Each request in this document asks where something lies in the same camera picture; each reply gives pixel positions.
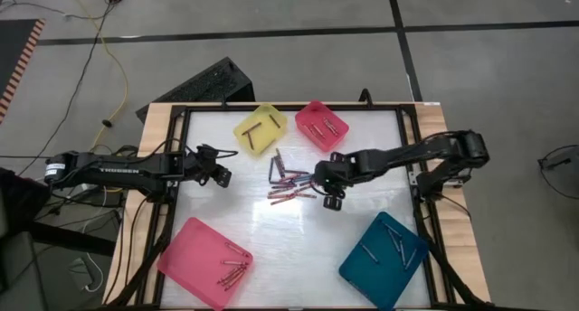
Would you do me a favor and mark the black aluminium table frame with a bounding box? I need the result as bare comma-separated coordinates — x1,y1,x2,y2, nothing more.
106,101,494,311

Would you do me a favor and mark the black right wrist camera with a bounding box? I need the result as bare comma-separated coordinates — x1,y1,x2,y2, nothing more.
322,193,344,212

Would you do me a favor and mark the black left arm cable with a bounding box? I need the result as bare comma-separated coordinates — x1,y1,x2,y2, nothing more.
148,137,240,161

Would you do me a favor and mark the wooden table board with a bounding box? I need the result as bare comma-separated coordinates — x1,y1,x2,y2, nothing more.
102,101,492,306

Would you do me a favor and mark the red plastic bin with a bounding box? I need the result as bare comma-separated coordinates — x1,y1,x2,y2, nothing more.
294,99,351,154

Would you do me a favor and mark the long black cable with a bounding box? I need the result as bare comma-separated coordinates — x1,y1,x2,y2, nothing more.
17,0,137,176

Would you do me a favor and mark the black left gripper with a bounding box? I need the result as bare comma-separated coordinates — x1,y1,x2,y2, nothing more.
195,143,230,185

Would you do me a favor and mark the black mat orange striped edge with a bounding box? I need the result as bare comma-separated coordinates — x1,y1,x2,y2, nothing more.
0,17,46,125

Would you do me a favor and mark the yellow extension cable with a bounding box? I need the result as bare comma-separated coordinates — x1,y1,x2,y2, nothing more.
65,0,130,138

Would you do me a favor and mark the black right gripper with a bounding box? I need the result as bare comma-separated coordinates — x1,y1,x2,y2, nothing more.
311,151,365,190

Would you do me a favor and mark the yellow plastic bin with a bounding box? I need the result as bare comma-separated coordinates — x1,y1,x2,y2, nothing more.
232,102,289,157

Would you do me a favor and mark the pink plastic bin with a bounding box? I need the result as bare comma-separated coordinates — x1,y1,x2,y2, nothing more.
156,216,254,311

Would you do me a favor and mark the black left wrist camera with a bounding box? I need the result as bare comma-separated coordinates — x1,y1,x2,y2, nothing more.
215,166,233,189

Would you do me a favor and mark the teal plastic bin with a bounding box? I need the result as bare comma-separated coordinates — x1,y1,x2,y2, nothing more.
337,210,431,310

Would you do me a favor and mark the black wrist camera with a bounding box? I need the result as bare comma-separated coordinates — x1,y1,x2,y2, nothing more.
322,193,344,212
215,166,233,189

